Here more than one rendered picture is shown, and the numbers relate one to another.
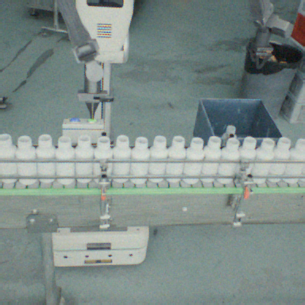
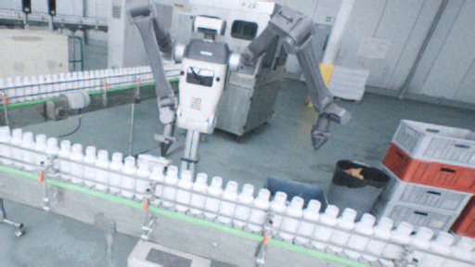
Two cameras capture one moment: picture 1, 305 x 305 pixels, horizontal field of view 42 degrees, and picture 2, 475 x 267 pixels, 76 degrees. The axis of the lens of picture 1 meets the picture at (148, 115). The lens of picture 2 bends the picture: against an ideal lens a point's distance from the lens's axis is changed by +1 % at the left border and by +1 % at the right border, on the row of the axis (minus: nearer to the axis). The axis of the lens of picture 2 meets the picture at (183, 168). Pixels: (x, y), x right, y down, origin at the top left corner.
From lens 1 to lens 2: 0.41 m
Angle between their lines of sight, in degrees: 19
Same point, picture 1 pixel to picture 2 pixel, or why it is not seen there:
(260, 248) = not seen: outside the picture
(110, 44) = (198, 115)
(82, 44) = (163, 95)
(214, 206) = (241, 248)
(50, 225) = (109, 228)
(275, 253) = not seen: outside the picture
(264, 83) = (347, 195)
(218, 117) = not seen: hidden behind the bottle
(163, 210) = (196, 240)
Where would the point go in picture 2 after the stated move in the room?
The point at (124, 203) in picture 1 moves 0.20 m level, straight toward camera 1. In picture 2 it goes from (165, 223) to (142, 255)
